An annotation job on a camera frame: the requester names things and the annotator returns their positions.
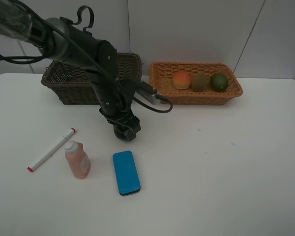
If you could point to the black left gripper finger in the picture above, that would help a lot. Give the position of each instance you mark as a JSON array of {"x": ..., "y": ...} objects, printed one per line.
[
  {"x": 118, "y": 130},
  {"x": 130, "y": 134}
]

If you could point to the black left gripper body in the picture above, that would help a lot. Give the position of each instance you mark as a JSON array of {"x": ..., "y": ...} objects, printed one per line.
[{"x": 114, "y": 106}]

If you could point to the dark purple mangosteen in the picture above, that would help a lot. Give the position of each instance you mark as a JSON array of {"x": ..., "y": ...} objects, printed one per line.
[{"x": 121, "y": 137}]

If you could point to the blue whiteboard eraser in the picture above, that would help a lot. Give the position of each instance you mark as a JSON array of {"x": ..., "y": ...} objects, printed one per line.
[{"x": 126, "y": 173}]

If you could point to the pink bottle white cap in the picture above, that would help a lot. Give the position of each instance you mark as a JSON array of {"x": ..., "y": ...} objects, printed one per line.
[{"x": 77, "y": 159}]

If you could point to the white marker red caps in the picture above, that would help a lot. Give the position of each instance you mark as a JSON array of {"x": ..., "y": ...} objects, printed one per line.
[{"x": 56, "y": 144}]

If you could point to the orange peach fruit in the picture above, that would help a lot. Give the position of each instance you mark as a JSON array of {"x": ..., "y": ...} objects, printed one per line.
[{"x": 182, "y": 80}]

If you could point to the brown kiwi fruit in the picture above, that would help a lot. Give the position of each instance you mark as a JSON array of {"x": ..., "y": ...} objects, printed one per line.
[{"x": 199, "y": 82}]

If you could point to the green avocado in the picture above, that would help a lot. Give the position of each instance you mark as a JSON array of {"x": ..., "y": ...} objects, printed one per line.
[{"x": 219, "y": 82}]

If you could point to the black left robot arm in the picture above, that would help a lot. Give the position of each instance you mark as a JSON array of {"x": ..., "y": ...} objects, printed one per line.
[{"x": 84, "y": 70}]

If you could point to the dark brown wicker basket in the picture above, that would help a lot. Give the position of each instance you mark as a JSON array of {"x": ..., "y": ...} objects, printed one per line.
[{"x": 71, "y": 83}]

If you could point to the orange wicker basket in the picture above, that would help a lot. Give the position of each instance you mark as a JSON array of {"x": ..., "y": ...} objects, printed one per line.
[{"x": 161, "y": 78}]

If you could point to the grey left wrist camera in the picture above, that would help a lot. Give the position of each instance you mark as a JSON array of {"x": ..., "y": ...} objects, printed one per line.
[{"x": 147, "y": 92}]

